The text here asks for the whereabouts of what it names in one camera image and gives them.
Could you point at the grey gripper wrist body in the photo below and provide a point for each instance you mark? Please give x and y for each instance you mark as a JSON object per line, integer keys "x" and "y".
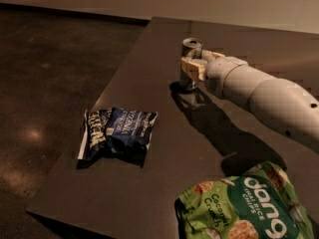
{"x": 216, "y": 73}

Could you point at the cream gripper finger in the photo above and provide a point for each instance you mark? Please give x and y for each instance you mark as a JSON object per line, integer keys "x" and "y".
{"x": 194, "y": 68}
{"x": 210, "y": 56}

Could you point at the silver blue redbull can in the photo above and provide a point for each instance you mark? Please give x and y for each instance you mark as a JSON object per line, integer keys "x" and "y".
{"x": 191, "y": 51}

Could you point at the blue vinegar chips bag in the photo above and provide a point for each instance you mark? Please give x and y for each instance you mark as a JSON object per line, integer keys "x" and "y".
{"x": 116, "y": 132}

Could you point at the green dang rice chips bag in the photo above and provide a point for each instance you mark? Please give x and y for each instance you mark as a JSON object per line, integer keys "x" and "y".
{"x": 259, "y": 204}

